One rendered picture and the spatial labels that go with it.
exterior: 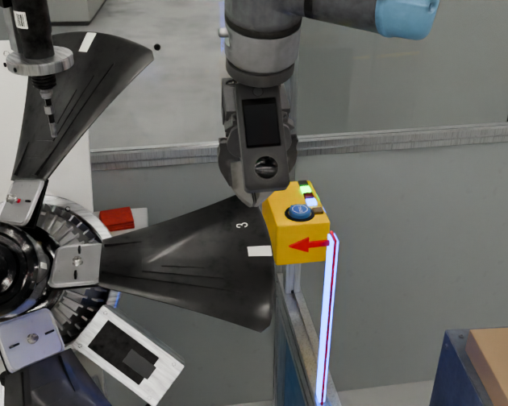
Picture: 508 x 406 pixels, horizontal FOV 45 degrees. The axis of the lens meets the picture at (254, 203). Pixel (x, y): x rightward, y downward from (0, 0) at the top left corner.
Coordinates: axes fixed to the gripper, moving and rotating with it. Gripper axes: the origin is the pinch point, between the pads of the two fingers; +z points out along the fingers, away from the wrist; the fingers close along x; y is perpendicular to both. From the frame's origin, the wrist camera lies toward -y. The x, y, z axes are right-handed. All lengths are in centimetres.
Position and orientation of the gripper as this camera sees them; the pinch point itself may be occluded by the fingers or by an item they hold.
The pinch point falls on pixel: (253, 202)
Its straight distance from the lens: 75.7
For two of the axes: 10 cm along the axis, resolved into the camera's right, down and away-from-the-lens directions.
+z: -0.5, 6.7, 7.4
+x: -9.9, 0.6, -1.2
